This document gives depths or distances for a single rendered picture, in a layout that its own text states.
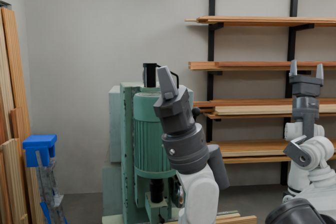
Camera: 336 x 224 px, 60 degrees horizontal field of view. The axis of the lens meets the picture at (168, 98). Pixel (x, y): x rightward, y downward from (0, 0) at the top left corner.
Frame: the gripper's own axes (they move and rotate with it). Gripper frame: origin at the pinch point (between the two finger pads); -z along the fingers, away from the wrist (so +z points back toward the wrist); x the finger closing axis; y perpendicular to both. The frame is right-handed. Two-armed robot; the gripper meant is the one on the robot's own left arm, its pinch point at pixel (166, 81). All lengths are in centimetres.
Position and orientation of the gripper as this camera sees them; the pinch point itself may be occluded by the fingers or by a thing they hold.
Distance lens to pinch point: 58.4
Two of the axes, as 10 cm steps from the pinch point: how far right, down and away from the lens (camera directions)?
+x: 2.0, -2.8, 9.4
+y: 9.4, -2.2, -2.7
